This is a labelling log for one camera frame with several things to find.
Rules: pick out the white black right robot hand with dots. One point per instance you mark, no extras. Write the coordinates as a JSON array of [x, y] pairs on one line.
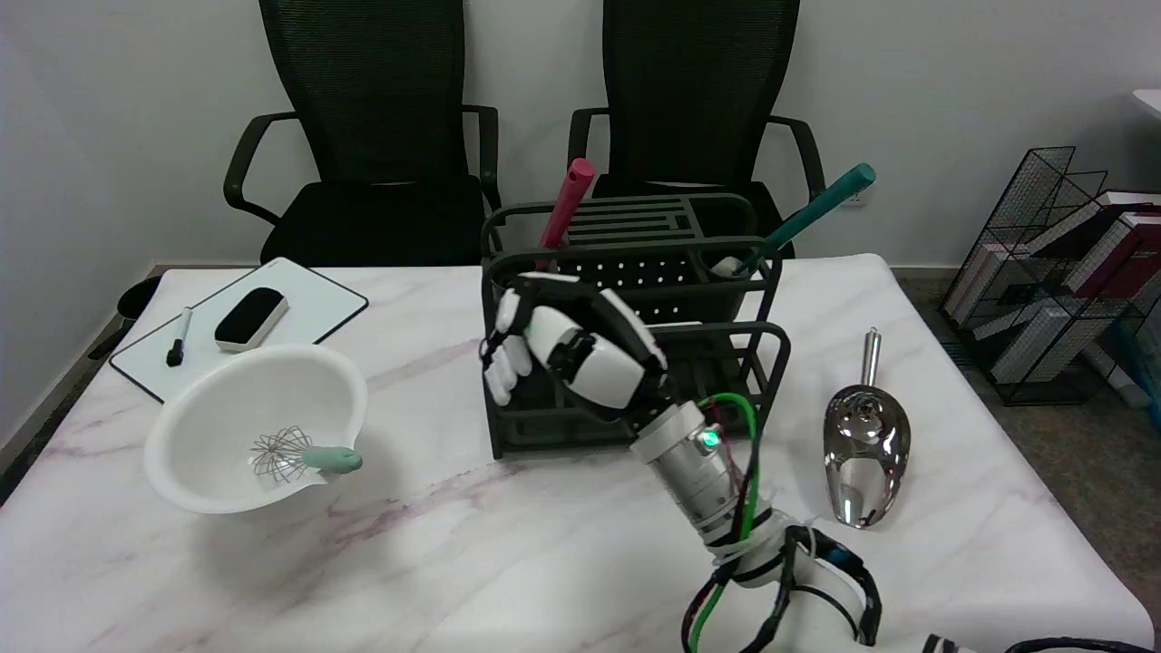
[[590, 358]]

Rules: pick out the blue sponge bottle brush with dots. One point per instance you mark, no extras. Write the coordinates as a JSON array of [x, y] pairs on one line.
[[816, 210]]

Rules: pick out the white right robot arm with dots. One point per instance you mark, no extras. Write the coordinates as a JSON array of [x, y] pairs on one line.
[[689, 462]]

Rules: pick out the pink sponge bottle brush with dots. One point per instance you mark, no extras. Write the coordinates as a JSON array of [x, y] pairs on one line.
[[567, 204]]

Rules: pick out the white flat drip tray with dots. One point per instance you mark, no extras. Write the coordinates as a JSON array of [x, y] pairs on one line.
[[678, 324]]

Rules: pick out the dark green dish rack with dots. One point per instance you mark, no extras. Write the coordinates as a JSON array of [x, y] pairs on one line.
[[707, 292]]

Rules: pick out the shiny metal scoop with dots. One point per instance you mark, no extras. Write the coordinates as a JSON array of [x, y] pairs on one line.
[[862, 444]]

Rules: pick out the small white whiteboard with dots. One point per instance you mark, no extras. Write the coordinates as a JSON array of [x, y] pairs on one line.
[[308, 308]]

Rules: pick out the black mesh office chair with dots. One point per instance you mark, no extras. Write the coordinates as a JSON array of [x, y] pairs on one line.
[[698, 91], [363, 91]]

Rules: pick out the black whiteboard eraser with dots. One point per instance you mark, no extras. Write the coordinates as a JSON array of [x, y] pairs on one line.
[[249, 313]]

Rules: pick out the white mixing bowl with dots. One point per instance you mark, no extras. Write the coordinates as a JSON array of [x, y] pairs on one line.
[[227, 399]]

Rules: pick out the black marker pen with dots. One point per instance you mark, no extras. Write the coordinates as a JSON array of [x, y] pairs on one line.
[[179, 340]]

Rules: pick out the white grey book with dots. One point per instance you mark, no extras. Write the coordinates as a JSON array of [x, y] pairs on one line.
[[1034, 337]]

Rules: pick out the black floor stand base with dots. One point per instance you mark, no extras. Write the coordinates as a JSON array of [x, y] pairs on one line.
[[136, 295]]

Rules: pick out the dark maroon book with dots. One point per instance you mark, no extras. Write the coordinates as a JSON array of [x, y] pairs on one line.
[[1125, 258]]

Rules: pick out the white furniture corner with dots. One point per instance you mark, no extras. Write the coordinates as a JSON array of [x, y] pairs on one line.
[[1150, 102]]

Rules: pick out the white wall outlet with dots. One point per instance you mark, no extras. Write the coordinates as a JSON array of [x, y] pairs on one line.
[[857, 198]]

